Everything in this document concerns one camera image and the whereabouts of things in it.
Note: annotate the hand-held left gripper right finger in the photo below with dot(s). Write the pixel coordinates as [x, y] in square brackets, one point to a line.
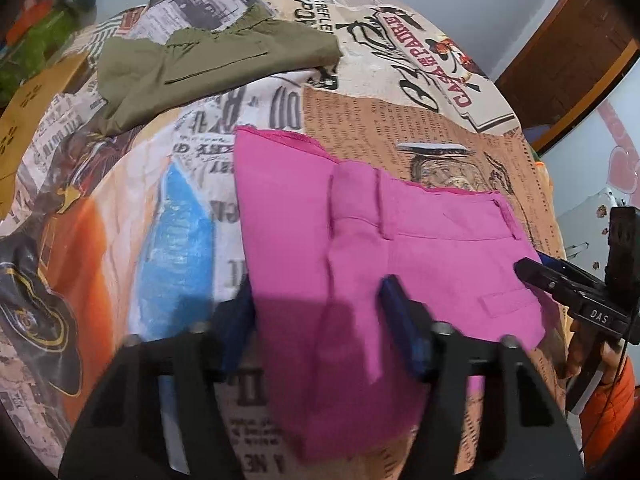
[404, 325]

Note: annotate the pink wall sticker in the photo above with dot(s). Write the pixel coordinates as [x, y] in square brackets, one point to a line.
[625, 155]

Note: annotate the person's right hand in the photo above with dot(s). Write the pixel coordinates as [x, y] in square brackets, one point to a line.
[580, 350]

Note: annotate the olive green pants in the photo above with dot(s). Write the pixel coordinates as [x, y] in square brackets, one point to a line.
[210, 60]

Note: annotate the pink pants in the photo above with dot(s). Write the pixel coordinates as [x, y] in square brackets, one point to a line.
[350, 240]

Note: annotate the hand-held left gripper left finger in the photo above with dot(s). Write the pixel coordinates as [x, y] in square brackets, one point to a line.
[236, 322]

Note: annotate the brown wooden door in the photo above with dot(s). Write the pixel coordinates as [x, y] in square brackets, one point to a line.
[575, 55]

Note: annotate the white appliance with stickers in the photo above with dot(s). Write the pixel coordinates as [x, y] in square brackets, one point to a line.
[585, 230]

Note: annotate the person's right forearm orange sleeve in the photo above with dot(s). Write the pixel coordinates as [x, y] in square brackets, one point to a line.
[612, 420]

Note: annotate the green patterned cloth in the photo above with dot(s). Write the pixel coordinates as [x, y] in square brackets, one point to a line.
[35, 45]

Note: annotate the orange box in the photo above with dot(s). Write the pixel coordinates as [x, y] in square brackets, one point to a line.
[27, 15]

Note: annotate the printed newspaper pattern blanket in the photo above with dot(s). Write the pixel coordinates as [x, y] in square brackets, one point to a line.
[125, 195]

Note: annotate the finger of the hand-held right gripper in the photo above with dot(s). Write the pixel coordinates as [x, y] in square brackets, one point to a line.
[567, 267]
[560, 285]

